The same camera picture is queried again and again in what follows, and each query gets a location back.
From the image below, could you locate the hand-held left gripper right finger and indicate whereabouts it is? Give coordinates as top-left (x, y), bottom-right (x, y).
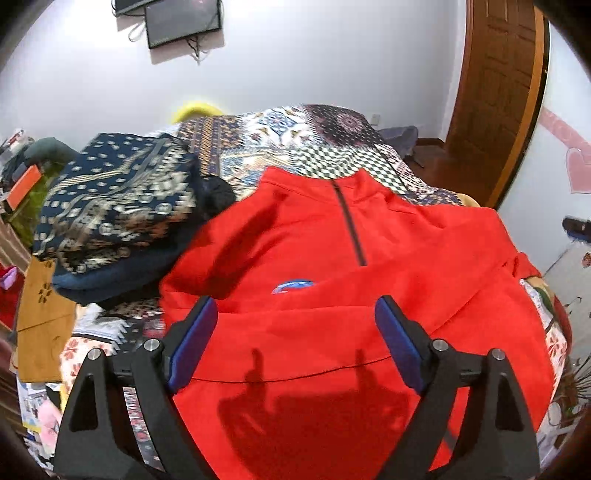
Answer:
top-left (374, 295), bottom-right (541, 480)

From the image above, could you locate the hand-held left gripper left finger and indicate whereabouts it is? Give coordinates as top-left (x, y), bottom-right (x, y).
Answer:
top-left (53, 295), bottom-right (219, 480)

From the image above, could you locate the red zip-neck pullover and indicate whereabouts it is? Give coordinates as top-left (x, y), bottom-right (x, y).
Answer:
top-left (158, 166), bottom-right (555, 480)

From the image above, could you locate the black garment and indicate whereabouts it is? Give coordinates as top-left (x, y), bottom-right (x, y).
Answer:
top-left (196, 176), bottom-right (239, 219)

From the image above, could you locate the mustard yellow cloth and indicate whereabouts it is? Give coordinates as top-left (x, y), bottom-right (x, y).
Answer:
top-left (16, 256), bottom-right (78, 384)

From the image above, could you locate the dark blue patterned blanket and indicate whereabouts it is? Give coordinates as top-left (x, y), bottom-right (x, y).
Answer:
top-left (32, 131), bottom-right (206, 278)

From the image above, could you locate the white floral cabinet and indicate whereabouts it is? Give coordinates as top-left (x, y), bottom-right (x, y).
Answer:
top-left (538, 239), bottom-right (591, 418)

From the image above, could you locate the grey cloth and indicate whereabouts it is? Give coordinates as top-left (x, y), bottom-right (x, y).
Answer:
top-left (379, 126), bottom-right (419, 161)

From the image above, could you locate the dark object on cabinet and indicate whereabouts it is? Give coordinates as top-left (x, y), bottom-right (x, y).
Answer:
top-left (562, 215), bottom-right (591, 239)

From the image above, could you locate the patchwork patterned bedspread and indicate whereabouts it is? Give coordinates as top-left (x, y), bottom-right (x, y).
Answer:
top-left (60, 104), bottom-right (573, 462)

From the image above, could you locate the yellow round object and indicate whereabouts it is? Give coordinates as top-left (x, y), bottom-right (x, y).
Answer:
top-left (172, 100), bottom-right (225, 124)

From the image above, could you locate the orange box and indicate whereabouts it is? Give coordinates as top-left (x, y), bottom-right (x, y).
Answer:
top-left (6, 164), bottom-right (42, 211)

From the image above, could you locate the grey-green cushion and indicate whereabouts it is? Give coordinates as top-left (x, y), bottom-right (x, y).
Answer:
top-left (24, 137), bottom-right (78, 163)

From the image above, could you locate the brown wooden door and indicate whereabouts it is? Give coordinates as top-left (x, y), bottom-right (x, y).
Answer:
top-left (444, 0), bottom-right (551, 212)

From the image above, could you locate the pink heart wall decal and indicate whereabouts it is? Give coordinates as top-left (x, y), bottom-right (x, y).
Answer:
top-left (539, 107), bottom-right (591, 195)

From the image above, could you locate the black wall monitor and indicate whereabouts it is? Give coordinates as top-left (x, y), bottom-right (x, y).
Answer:
top-left (145, 0), bottom-right (222, 49)

